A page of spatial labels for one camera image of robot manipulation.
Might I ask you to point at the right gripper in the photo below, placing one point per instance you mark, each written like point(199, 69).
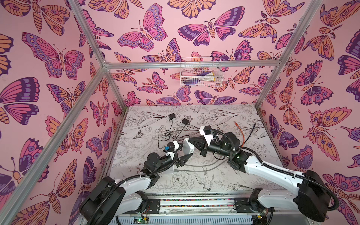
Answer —
point(204, 149)

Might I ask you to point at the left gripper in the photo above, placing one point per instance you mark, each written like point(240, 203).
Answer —
point(184, 158)

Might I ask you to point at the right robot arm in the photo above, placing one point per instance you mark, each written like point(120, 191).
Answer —
point(304, 192)

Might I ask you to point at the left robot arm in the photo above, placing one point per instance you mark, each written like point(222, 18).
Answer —
point(111, 198)

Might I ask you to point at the black power adapter near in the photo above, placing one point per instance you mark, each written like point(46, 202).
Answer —
point(185, 121)

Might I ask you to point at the black power adapter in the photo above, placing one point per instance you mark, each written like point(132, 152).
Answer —
point(172, 116)
point(185, 121)

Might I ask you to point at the black power adapter far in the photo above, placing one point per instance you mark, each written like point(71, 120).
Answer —
point(172, 116)

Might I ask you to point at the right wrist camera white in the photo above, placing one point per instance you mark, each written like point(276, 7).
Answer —
point(206, 132)

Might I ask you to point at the black adapter cable tangled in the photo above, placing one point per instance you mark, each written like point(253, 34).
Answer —
point(174, 131)

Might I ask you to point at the front aluminium rail base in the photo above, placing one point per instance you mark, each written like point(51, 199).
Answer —
point(205, 210)

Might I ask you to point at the white wire basket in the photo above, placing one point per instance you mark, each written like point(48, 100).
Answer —
point(201, 72)

